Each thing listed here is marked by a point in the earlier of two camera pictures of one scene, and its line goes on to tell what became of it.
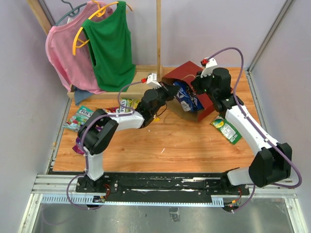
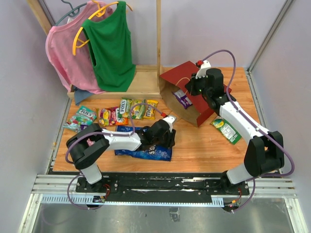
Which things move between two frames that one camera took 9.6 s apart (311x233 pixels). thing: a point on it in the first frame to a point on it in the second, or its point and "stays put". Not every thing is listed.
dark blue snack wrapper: x=189 y=101 to x=158 y=153
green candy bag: x=222 y=124 stays put
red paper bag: x=184 y=73 stays put
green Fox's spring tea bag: x=127 y=105 stays put
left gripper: x=170 y=91 to x=170 y=141
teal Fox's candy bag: x=78 y=120 stays put
